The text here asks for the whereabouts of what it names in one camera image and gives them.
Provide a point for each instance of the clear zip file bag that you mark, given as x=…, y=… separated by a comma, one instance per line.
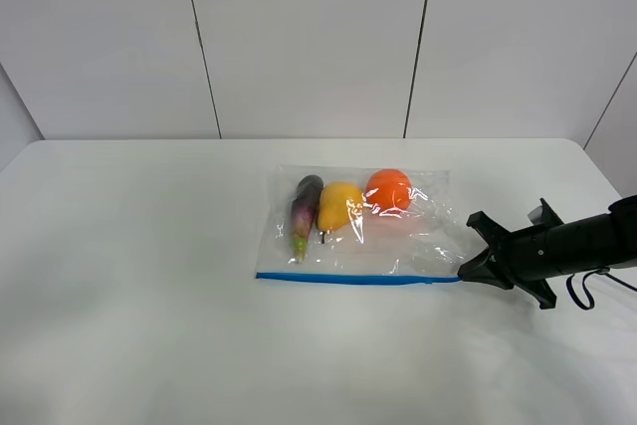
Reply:
x=399, y=247

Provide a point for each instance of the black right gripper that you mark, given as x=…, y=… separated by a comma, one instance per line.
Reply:
x=526, y=258

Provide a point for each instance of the orange toy fruit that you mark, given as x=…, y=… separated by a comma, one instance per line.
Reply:
x=389, y=189

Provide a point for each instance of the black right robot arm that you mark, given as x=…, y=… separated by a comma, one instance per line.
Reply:
x=609, y=242

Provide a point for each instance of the purple toy eggplant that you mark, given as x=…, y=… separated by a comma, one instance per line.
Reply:
x=303, y=214

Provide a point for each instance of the yellow toy pear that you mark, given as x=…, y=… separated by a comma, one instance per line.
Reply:
x=341, y=204

